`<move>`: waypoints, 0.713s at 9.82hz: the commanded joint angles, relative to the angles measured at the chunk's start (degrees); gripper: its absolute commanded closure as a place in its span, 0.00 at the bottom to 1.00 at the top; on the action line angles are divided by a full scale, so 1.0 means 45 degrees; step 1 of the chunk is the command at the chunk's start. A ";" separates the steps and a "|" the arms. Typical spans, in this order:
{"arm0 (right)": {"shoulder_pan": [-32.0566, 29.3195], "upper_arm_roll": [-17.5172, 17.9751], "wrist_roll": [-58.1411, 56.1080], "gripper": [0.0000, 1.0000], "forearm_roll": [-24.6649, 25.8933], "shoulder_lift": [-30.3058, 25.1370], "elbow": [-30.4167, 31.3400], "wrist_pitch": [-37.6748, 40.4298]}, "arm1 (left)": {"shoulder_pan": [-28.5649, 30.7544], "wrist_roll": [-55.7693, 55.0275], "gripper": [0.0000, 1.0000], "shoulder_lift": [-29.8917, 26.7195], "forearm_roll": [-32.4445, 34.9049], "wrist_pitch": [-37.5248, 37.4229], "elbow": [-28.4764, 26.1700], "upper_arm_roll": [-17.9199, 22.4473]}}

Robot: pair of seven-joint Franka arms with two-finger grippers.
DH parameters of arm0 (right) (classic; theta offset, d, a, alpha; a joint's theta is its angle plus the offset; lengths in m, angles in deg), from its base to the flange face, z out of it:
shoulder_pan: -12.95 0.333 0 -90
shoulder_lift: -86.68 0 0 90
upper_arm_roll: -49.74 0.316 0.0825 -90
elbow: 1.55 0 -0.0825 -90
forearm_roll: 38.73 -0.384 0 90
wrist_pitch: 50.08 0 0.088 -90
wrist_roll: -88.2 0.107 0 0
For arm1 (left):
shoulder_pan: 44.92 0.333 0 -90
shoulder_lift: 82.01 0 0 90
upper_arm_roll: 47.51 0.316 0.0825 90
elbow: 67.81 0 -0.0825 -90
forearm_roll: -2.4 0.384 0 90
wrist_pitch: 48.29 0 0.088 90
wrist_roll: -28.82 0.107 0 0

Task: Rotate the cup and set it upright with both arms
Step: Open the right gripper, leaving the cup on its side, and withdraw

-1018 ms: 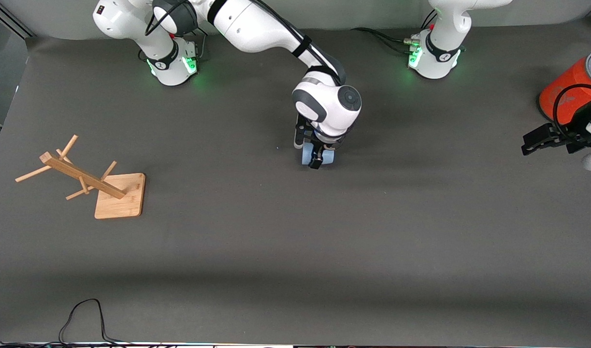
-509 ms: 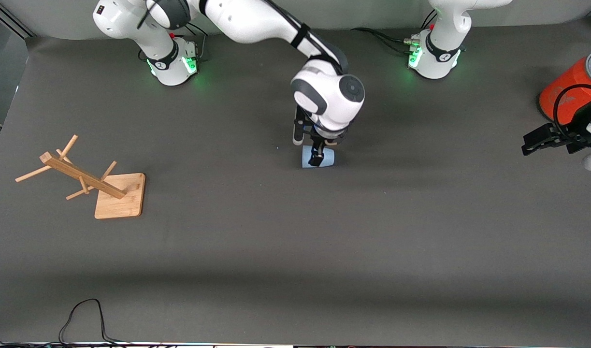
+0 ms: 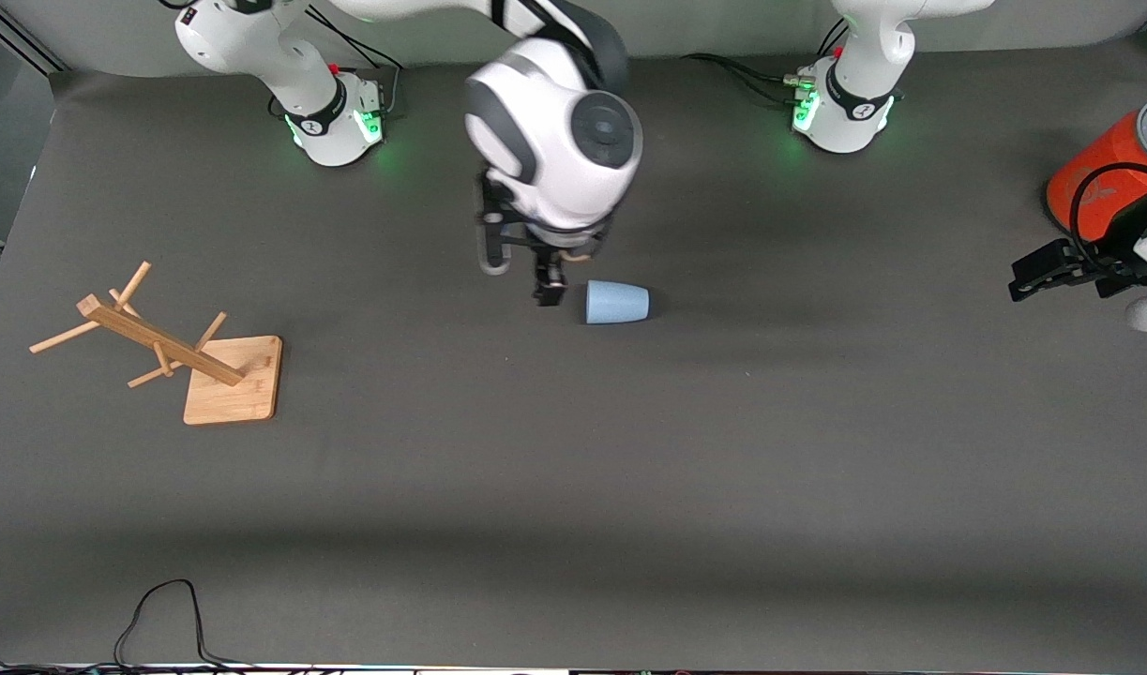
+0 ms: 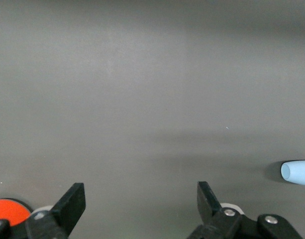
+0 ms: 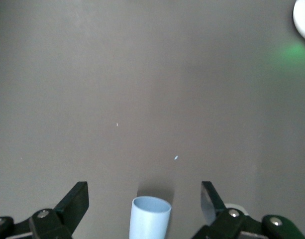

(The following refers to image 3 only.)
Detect orange cylindrical can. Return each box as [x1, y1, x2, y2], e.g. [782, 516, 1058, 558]
[1046, 94, 1147, 244]

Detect black right arm base cable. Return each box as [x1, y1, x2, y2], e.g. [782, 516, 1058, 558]
[305, 6, 405, 72]

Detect aluminium frame rail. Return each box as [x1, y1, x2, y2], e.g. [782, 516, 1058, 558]
[0, 0, 69, 75]

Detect black arm base cable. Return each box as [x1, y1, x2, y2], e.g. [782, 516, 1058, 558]
[680, 52, 808, 105]
[305, 6, 405, 72]

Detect wooden mug tree rack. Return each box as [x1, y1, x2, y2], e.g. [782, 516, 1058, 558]
[29, 260, 283, 427]

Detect dark grey table mat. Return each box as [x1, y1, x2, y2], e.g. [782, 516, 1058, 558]
[0, 36, 1147, 669]

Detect looping thin black cable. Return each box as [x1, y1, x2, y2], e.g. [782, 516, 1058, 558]
[113, 578, 255, 669]

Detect black left arm base cable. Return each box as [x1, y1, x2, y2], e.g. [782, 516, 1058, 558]
[680, 52, 808, 105]

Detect light blue cup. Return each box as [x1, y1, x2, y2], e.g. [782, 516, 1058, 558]
[585, 279, 651, 325]

